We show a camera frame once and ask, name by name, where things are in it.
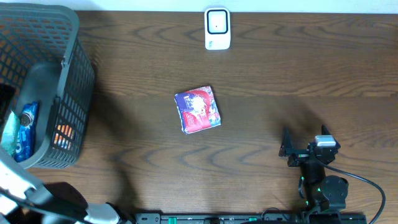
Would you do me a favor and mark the orange Kleenex tissue pack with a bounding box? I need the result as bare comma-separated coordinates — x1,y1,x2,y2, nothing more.
53,124,75,150

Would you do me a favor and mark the teal snack packet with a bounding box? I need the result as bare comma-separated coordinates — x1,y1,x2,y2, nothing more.
1,111,20,157

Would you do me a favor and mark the blue Oreo cookie pack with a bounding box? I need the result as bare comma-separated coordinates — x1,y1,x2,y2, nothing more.
14,101,39,162

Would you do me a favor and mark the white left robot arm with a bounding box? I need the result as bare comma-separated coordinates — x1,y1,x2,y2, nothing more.
1,149,127,223

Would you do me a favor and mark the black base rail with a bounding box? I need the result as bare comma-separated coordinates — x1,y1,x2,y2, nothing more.
134,212,367,224

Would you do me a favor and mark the black cable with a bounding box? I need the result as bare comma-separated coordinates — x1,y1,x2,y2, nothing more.
317,158,387,224

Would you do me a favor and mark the grey plastic mesh basket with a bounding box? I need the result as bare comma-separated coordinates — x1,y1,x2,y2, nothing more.
1,3,95,169

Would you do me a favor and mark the red purple tissue pack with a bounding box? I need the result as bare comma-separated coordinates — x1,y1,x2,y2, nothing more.
174,86,221,134

